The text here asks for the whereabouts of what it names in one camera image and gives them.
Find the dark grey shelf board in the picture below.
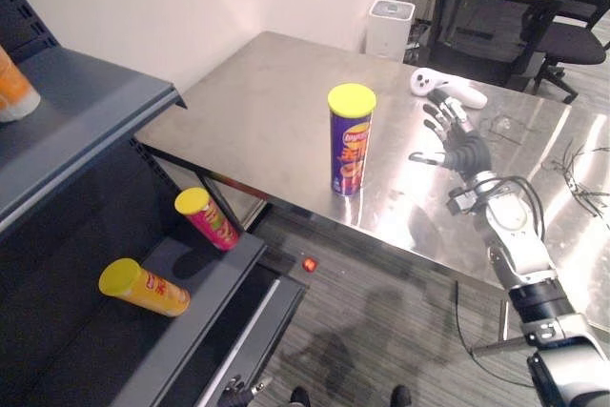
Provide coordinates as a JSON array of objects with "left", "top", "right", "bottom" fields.
[
  {"left": 0, "top": 47, "right": 188, "bottom": 236},
  {"left": 0, "top": 230, "right": 268, "bottom": 407}
]

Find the large orange drink bottle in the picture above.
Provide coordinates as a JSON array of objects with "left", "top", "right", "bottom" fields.
[{"left": 0, "top": 44, "right": 42, "bottom": 123}]

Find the white handheld controller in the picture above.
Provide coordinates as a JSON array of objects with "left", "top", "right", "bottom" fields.
[{"left": 410, "top": 67, "right": 488, "bottom": 109}]

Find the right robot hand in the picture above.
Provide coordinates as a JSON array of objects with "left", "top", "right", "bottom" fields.
[{"left": 408, "top": 89, "right": 492, "bottom": 175}]

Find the black mesh office chair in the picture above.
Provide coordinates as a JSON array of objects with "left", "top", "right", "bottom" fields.
[
  {"left": 532, "top": 0, "right": 610, "bottom": 104},
  {"left": 426, "top": 0, "right": 566, "bottom": 93}
]

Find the dark grey shelf base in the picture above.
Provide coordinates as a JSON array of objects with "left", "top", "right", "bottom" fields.
[{"left": 190, "top": 258, "right": 309, "bottom": 407}]

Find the right dark robot foot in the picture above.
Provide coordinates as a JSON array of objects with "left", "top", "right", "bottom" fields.
[{"left": 390, "top": 383, "right": 412, "bottom": 407}]

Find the pink chips can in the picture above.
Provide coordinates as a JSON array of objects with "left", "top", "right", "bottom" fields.
[{"left": 173, "top": 187, "right": 241, "bottom": 253}]

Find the loose black cable bundle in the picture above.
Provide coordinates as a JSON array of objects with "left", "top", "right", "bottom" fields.
[{"left": 552, "top": 138, "right": 610, "bottom": 218}]

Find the yellow chips can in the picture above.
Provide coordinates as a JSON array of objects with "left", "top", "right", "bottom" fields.
[{"left": 98, "top": 257, "right": 192, "bottom": 317}]

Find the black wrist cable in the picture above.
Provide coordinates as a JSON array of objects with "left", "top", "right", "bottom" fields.
[{"left": 476, "top": 175, "right": 548, "bottom": 255}]

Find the perforated dark shelf upright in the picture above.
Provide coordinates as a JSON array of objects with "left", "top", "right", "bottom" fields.
[{"left": 0, "top": 0, "right": 61, "bottom": 65}]

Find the purple chips can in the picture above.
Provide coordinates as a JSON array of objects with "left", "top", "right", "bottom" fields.
[{"left": 327, "top": 84, "right": 377, "bottom": 197}]

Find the hanging black cable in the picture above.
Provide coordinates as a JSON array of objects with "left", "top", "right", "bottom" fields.
[{"left": 452, "top": 280, "right": 535, "bottom": 389}]

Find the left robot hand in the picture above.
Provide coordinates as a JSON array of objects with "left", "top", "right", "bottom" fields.
[{"left": 221, "top": 375, "right": 274, "bottom": 407}]

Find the white air purifier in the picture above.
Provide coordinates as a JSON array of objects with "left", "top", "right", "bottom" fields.
[{"left": 365, "top": 0, "right": 416, "bottom": 63}]

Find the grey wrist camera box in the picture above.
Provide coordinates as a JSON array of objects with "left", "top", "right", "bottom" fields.
[{"left": 446, "top": 187, "right": 480, "bottom": 215}]

